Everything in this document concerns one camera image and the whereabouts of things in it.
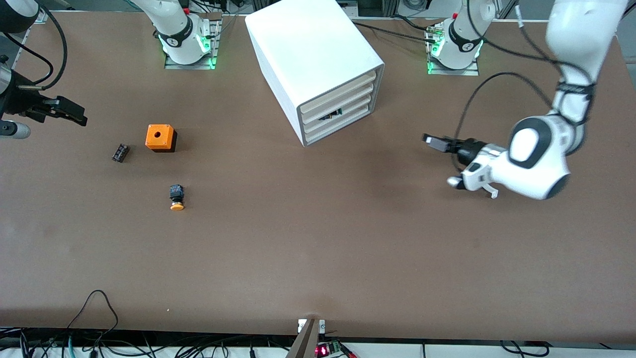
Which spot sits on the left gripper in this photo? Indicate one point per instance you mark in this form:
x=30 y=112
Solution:
x=467 y=149

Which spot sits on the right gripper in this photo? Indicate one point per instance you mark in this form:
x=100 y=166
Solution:
x=21 y=101

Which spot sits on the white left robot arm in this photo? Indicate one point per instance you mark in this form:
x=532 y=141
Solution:
x=541 y=169

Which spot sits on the orange mushroom push button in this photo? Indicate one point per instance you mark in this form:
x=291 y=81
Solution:
x=177 y=198

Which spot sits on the white drawer cabinet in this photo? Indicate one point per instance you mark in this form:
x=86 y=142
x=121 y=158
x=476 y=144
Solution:
x=308 y=44

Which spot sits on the small black terminal block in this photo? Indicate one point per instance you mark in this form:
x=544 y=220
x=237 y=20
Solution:
x=120 y=153

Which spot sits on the orange box with hole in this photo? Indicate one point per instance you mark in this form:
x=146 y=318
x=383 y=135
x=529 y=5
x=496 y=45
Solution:
x=159 y=139

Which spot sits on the circuit board with red display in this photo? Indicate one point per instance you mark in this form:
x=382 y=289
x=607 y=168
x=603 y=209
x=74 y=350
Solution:
x=325 y=350

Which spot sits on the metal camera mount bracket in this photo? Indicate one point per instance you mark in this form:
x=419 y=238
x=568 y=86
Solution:
x=308 y=338

